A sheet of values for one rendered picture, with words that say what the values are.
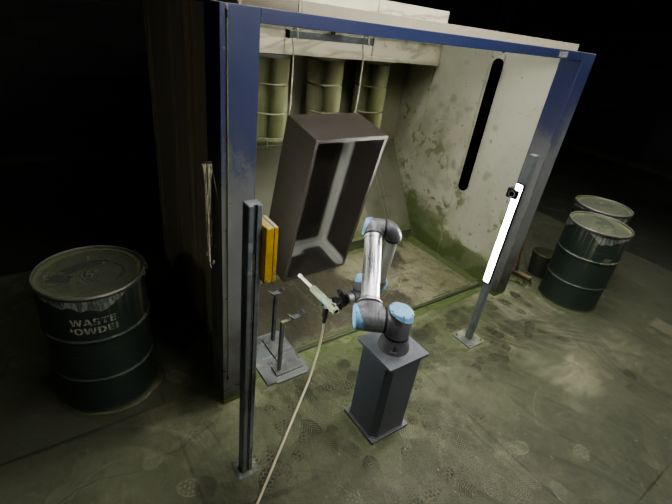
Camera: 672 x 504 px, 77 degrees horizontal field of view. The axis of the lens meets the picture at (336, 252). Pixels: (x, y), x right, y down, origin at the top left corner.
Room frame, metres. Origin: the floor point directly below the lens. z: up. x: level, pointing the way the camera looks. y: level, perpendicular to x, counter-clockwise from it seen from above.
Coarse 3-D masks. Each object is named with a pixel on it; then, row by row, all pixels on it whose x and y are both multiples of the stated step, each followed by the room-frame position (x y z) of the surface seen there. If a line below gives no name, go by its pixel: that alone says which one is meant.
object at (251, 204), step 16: (256, 208) 1.45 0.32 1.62; (256, 224) 1.45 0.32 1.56; (256, 240) 1.44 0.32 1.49; (256, 256) 1.44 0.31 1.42; (256, 272) 1.44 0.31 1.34; (256, 288) 1.45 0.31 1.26; (256, 304) 1.45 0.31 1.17; (256, 320) 1.45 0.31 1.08; (256, 336) 1.45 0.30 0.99; (240, 352) 1.46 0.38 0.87; (256, 352) 1.46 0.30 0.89; (240, 368) 1.46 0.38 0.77; (240, 384) 1.46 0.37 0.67; (240, 400) 1.45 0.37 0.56; (240, 416) 1.45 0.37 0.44; (240, 432) 1.45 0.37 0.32; (240, 448) 1.44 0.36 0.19; (240, 464) 1.44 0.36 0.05
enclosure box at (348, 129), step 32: (288, 128) 2.75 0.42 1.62; (320, 128) 2.70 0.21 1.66; (352, 128) 2.84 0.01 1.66; (288, 160) 2.73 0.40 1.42; (320, 160) 3.06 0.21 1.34; (352, 160) 3.15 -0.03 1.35; (288, 192) 2.71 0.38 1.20; (320, 192) 3.16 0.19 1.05; (352, 192) 3.11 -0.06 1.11; (288, 224) 2.68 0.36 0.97; (320, 224) 3.27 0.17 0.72; (352, 224) 3.06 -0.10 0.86; (288, 256) 2.66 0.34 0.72; (320, 256) 3.11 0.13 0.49
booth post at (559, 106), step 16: (560, 64) 3.78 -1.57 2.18; (576, 64) 3.68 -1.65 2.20; (592, 64) 3.76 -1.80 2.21; (560, 80) 3.74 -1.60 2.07; (576, 80) 3.66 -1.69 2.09; (560, 96) 3.71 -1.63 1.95; (576, 96) 3.72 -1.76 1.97; (544, 112) 3.77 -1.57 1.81; (560, 112) 3.67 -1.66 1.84; (544, 128) 3.73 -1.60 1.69; (560, 128) 3.69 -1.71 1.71; (544, 144) 3.69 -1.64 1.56; (560, 144) 3.75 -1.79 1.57; (544, 160) 3.66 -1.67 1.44; (544, 176) 3.71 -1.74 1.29; (528, 192) 3.68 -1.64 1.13; (528, 208) 3.67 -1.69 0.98; (528, 224) 3.74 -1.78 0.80; (512, 240) 3.67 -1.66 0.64; (512, 256) 3.70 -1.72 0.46; (496, 272) 3.70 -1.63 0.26; (496, 288) 3.65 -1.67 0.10
